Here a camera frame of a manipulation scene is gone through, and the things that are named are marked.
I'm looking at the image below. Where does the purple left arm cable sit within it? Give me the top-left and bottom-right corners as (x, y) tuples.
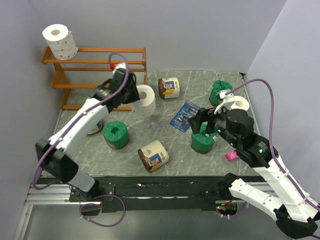
(31, 52), (130, 191)

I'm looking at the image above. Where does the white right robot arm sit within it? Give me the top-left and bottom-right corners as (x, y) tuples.
(187, 107), (320, 239)

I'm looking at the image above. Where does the green roll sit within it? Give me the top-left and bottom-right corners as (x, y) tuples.
(102, 121), (130, 150)
(209, 80), (233, 107)
(190, 123), (218, 154)

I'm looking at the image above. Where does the cream wrapped roll left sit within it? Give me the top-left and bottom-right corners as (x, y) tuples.
(87, 120), (104, 136)

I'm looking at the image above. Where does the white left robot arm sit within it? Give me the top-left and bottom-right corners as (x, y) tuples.
(35, 63), (140, 201)

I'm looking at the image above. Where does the cartoon wrapped roll back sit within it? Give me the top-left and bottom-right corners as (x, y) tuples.
(158, 77), (180, 100)

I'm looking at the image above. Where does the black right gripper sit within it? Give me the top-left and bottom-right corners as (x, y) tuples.
(187, 102), (240, 148)

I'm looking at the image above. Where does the cream wrapped roll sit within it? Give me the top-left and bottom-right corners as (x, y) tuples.
(137, 140), (170, 173)
(87, 120), (104, 136)

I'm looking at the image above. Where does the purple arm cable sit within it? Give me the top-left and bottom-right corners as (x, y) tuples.
(224, 78), (320, 240)
(31, 52), (130, 191)

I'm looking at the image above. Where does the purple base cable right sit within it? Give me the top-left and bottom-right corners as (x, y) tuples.
(219, 198), (250, 221)

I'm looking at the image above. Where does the cream wrapped roll front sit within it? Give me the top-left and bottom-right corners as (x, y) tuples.
(137, 140), (170, 173)

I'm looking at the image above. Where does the blue razor blister pack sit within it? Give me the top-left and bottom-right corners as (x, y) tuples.
(170, 101), (200, 133)

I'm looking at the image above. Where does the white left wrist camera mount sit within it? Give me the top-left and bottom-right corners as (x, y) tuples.
(109, 62), (127, 75)

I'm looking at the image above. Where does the orange wooden shelf rack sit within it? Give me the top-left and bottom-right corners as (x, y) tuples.
(41, 46), (148, 110)

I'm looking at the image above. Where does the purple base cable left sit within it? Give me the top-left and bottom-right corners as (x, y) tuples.
(79, 194), (126, 228)

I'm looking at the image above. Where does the white dotted roll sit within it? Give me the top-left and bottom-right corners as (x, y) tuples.
(130, 85), (156, 117)
(42, 24), (79, 61)
(229, 96), (250, 111)

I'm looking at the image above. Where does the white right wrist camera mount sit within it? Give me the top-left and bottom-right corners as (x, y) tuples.
(214, 90), (236, 114)

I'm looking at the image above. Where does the pink small box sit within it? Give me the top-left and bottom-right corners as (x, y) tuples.
(224, 150), (239, 162)

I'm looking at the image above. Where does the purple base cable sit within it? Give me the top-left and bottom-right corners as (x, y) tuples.
(219, 198), (250, 221)
(79, 194), (126, 228)

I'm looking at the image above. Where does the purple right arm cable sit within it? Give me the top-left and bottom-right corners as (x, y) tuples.
(224, 78), (320, 240)

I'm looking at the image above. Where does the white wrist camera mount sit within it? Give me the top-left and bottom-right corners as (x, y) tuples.
(214, 90), (236, 114)
(109, 62), (127, 75)

